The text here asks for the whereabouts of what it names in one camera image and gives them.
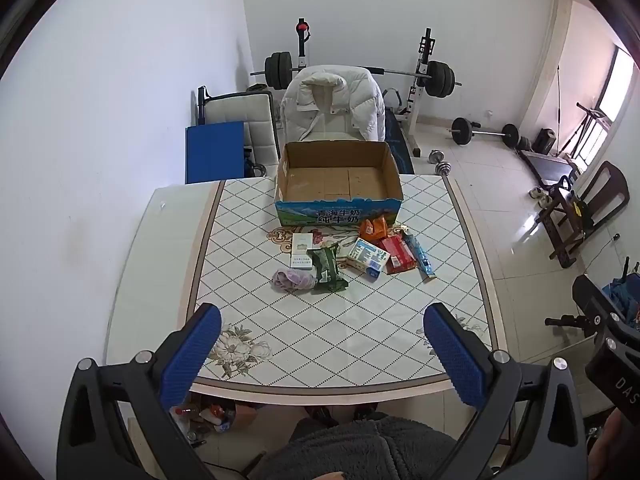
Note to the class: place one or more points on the grey fleece jacket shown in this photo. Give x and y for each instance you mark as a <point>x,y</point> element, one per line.
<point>360,450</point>

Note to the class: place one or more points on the blue and white packet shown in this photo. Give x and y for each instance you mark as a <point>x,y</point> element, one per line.
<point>367,255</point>

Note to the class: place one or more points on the white shoe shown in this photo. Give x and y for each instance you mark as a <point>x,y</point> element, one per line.
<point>535,193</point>
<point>545,200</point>

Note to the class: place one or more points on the short barbell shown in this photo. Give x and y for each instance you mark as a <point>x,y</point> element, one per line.
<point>462,130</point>

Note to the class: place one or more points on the black bin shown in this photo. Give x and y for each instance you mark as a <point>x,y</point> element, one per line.
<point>544,141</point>

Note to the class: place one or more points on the treadmill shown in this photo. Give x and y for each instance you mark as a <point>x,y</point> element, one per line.
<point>550,162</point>

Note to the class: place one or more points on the dark wooden chair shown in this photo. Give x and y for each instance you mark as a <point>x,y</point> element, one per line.
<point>607,195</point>

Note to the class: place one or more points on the blue mat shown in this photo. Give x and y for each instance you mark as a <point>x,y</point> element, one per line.
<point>215,152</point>

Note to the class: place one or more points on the plastic bottle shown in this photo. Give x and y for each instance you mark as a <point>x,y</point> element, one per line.
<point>181,422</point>

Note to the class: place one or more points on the white barbell rack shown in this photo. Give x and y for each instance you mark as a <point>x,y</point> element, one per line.
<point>425,60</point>

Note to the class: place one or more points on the black kettlebell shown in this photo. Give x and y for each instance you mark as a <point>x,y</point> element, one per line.
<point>564,186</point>

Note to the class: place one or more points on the lilac cloth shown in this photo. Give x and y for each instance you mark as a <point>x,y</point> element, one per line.
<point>292,280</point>

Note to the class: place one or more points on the orange snack packet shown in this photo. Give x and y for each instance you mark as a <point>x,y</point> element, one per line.
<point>374,230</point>

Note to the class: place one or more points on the blue bag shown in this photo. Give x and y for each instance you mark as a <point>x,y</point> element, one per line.
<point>625,295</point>

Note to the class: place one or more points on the black weight bench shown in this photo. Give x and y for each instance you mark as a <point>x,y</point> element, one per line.
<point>397,140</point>

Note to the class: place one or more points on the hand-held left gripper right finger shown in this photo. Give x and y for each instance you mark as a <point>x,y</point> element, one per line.
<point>450,355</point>

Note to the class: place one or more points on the chrome dumbbell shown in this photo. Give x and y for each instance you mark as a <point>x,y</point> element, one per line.
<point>442,167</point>

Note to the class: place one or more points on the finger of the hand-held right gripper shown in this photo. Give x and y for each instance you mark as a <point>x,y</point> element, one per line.
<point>592,295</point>

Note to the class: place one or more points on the white puffer jacket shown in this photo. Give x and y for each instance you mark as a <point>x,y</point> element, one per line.
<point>330,95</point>

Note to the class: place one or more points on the red snack packet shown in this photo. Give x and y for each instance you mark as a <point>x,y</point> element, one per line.
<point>397,255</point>

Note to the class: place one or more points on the light blue tube packet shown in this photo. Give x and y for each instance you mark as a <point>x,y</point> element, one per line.
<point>420,260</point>

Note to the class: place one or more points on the window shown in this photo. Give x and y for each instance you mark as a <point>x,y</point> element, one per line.
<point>617,85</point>

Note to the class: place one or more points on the green wet wipes packet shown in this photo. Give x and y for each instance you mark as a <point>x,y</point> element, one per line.
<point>327,270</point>

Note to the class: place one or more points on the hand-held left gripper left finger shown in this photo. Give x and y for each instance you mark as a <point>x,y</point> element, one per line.
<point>195,355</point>

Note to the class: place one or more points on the white folding chair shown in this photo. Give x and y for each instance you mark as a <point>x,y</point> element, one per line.
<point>235,110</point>

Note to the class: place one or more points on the cardboard box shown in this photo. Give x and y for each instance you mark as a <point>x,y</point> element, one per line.
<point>325,180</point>

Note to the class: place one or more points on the barbell with black plates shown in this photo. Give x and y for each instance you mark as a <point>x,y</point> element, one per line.
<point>278,67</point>

